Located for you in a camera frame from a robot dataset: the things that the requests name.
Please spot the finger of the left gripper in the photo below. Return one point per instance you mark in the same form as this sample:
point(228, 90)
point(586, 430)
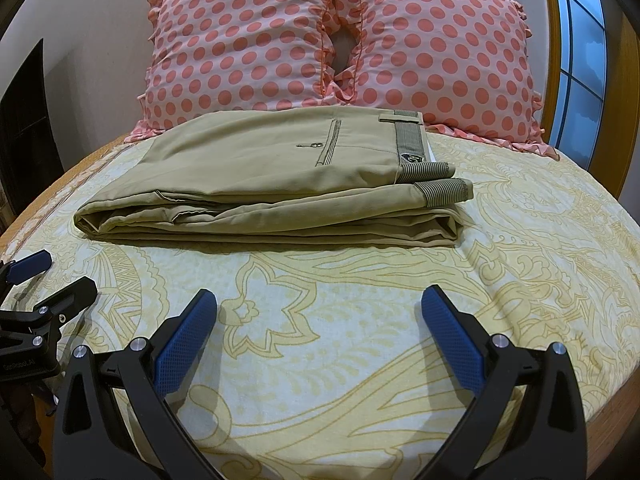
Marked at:
point(63, 305)
point(15, 272)

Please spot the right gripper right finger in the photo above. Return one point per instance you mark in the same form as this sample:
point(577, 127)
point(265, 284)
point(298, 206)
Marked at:
point(525, 420)

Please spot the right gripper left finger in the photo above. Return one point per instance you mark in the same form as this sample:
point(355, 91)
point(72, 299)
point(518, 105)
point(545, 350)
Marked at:
point(91, 440)

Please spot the khaki beige pants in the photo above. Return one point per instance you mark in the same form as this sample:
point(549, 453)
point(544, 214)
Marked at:
point(330, 175)

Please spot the dark wooden bedside furniture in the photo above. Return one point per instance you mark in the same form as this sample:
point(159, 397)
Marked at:
point(29, 157)

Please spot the yellow patterned bedsheet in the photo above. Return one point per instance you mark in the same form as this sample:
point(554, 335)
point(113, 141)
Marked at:
point(320, 366)

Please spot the left pink polka-dot pillow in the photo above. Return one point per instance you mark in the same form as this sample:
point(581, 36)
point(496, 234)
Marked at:
point(212, 55)

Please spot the pink polka-dot pillow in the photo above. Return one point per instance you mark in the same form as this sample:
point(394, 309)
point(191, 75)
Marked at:
point(462, 65)
point(212, 55)

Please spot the blue glass window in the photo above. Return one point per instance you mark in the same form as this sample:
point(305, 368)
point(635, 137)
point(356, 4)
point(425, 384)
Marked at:
point(580, 103)

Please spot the right pink polka-dot pillow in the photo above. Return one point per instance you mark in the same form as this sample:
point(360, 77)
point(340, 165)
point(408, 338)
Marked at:
point(462, 65)

